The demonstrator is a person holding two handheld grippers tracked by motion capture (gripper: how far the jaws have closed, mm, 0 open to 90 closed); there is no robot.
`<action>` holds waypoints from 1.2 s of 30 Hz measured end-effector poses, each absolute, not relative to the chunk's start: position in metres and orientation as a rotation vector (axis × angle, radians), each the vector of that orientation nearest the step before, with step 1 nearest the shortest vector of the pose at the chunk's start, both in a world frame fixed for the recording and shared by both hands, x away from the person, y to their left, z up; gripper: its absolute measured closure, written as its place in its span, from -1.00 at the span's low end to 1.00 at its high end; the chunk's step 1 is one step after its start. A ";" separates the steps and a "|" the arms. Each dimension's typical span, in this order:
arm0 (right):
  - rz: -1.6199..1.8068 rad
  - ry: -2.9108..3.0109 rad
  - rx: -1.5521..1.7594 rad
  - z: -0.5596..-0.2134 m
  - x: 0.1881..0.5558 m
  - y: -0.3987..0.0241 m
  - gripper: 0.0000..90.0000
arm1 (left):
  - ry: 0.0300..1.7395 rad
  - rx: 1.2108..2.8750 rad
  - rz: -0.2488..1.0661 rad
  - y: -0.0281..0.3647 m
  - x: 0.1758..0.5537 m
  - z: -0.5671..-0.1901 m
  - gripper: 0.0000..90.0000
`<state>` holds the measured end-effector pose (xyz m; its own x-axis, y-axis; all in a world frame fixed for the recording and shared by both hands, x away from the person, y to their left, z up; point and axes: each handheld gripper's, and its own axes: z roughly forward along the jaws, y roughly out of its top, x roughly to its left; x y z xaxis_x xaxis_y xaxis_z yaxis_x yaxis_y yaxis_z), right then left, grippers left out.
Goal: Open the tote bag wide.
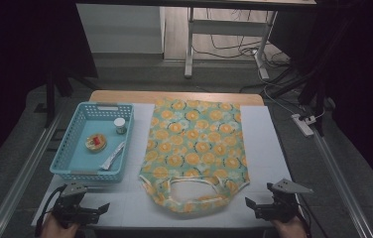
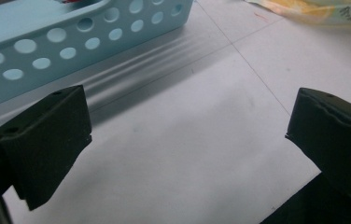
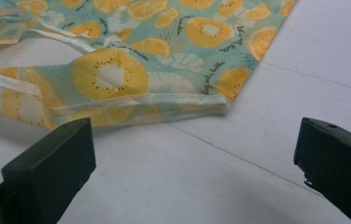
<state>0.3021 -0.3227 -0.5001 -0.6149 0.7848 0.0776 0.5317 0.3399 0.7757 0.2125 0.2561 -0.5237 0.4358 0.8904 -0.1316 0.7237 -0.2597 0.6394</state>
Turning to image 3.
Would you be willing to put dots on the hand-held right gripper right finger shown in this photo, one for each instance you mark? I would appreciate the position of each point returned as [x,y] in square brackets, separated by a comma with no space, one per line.
[338,161]

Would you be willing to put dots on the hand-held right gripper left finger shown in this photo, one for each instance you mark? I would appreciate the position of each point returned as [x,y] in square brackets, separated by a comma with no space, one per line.
[52,168]

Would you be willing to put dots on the fruit print tote bag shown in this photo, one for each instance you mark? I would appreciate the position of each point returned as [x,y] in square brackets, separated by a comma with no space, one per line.
[111,74]

